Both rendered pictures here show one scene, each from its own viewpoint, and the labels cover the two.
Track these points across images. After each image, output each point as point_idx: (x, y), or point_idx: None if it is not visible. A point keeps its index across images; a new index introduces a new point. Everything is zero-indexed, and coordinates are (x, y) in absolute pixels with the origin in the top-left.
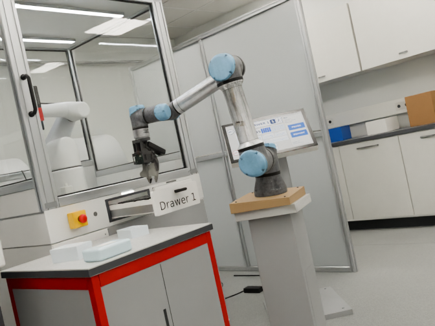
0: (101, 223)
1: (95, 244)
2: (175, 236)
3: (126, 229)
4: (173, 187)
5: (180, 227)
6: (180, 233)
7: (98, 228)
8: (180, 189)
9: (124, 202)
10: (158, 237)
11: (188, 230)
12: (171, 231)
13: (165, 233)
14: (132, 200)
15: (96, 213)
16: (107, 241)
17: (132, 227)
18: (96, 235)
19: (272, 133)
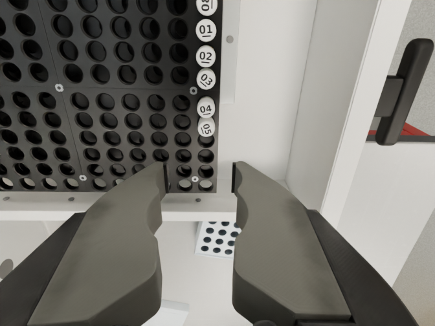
0: (26, 222)
1: (167, 270)
2: (410, 251)
3: (233, 251)
4: (368, 125)
5: (366, 170)
6: (417, 239)
7: (41, 228)
8: (409, 110)
9: (17, 190)
10: (359, 251)
11: (423, 217)
12: (358, 207)
13: (351, 221)
14: (55, 174)
15: (2, 265)
16: (175, 251)
17: (221, 226)
18: (55, 224)
19: None
